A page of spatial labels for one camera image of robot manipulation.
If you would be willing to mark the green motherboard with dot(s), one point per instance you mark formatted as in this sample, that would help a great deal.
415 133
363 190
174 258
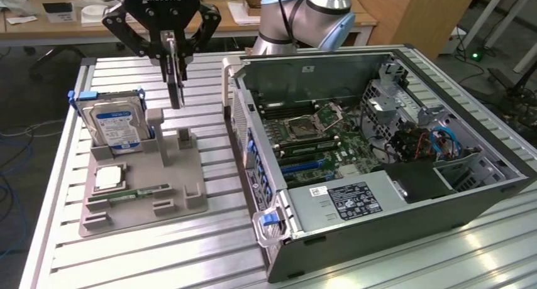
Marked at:
348 144

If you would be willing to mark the white paper slip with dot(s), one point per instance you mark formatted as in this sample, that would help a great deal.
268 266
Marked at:
21 19

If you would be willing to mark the hard disk with blue bracket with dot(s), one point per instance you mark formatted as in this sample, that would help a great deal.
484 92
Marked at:
116 125

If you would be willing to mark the CPU socket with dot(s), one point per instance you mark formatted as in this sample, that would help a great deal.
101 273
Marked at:
303 128

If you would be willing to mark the graphics card with fan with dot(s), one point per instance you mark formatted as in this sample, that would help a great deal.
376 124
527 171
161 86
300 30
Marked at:
177 85

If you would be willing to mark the device with green light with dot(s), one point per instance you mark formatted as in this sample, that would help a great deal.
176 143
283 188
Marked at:
475 55

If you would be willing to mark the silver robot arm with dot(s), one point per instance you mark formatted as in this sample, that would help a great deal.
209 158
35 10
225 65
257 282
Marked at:
328 3

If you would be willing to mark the grey parts rack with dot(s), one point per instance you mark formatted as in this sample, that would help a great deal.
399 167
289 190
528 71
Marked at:
138 220

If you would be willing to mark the clear plastic bag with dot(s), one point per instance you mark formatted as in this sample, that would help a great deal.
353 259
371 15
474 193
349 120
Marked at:
17 0

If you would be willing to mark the metal socket cover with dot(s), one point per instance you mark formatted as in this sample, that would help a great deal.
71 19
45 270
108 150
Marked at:
332 113

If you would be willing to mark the black stand base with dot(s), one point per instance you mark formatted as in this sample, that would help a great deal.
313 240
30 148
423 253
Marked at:
520 91

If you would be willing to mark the white table frame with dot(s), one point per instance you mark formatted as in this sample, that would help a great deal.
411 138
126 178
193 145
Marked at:
499 6

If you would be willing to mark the green RAM stick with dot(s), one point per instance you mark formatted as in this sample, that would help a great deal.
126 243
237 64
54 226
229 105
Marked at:
134 193

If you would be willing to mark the grey power supply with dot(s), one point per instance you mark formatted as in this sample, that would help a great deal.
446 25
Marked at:
315 213

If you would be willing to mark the black box with white label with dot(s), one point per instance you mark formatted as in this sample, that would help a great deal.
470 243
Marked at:
59 12

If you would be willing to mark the silver CPU chip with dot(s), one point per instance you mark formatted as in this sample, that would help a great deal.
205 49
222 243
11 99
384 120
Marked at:
109 177

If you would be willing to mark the small silver heat sink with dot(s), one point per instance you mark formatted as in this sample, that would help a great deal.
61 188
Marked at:
348 171

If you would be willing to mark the silver perforated disk bay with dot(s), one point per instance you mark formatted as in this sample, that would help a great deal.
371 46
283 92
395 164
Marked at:
384 106

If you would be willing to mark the black open PC case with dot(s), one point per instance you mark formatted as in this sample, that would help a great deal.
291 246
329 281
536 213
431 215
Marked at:
377 238

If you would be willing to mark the blue case latch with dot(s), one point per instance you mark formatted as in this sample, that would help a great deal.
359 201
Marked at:
269 220

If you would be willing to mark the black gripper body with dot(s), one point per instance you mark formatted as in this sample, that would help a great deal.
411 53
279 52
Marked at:
162 9

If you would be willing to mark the wooden desk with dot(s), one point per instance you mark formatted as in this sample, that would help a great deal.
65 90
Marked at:
63 29

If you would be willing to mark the black chair base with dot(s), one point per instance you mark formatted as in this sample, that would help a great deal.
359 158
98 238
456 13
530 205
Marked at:
50 56

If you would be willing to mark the silver slanted disk bay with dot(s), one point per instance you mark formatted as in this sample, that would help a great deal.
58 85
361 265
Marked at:
462 172

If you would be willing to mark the stack of white papers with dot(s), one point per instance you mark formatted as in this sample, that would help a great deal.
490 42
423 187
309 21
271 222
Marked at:
244 15

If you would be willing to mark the white round container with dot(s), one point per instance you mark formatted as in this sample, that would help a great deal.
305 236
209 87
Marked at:
93 15

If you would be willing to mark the wooden cabinet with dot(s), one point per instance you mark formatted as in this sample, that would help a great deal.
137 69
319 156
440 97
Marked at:
428 19

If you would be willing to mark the blue expansion slot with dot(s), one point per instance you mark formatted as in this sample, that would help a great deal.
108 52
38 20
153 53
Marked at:
303 166

